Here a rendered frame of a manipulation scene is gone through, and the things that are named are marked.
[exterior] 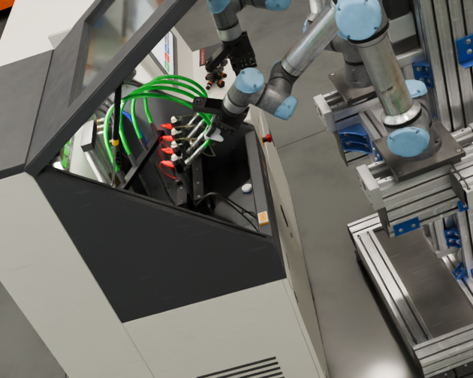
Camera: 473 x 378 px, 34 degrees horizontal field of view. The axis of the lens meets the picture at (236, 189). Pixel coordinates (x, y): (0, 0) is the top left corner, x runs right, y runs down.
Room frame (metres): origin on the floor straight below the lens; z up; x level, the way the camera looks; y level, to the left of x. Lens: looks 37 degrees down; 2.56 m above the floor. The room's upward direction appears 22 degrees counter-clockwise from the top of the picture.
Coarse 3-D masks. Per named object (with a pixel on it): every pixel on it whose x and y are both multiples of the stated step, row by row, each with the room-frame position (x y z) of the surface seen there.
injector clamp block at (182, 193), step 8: (200, 144) 2.48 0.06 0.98; (192, 152) 2.44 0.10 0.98; (200, 160) 2.37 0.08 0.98; (192, 168) 2.34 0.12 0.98; (200, 168) 2.32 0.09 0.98; (200, 176) 2.27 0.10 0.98; (208, 176) 2.37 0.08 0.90; (200, 184) 2.22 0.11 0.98; (208, 184) 2.30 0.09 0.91; (184, 192) 2.22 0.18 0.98; (200, 192) 2.18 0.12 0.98; (208, 192) 2.25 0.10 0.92; (184, 200) 2.17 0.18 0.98; (208, 200) 2.19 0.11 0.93; (192, 208) 2.19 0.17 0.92; (200, 208) 2.15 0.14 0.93; (208, 208) 2.15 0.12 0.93
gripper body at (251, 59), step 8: (232, 40) 2.24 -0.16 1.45; (240, 40) 2.25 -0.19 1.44; (248, 40) 2.25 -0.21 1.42; (240, 48) 2.26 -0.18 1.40; (248, 48) 2.25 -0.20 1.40; (232, 56) 2.26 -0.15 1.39; (240, 56) 2.24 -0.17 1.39; (248, 56) 2.24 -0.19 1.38; (232, 64) 2.26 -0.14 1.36; (240, 64) 2.25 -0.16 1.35; (248, 64) 2.25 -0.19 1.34; (256, 64) 2.23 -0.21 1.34
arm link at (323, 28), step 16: (336, 0) 1.92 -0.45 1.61; (320, 16) 1.96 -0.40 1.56; (304, 32) 2.00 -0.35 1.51; (320, 32) 1.94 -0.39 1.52; (336, 32) 1.94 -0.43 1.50; (304, 48) 1.97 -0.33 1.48; (320, 48) 1.95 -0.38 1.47; (288, 64) 2.00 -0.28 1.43; (304, 64) 1.98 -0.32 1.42; (288, 80) 1.99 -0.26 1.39
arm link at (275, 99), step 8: (272, 80) 1.99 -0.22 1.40; (280, 80) 1.98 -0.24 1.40; (264, 88) 1.92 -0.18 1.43; (272, 88) 1.93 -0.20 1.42; (280, 88) 1.94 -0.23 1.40; (288, 88) 1.95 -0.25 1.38; (264, 96) 1.91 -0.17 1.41; (272, 96) 1.91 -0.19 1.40; (280, 96) 1.91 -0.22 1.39; (288, 96) 1.91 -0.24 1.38; (256, 104) 1.92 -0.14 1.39; (264, 104) 1.90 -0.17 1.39; (272, 104) 1.90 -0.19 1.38; (280, 104) 1.89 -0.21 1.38; (288, 104) 1.89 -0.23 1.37; (296, 104) 1.89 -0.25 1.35; (272, 112) 1.90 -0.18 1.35; (280, 112) 1.89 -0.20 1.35; (288, 112) 1.88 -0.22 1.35
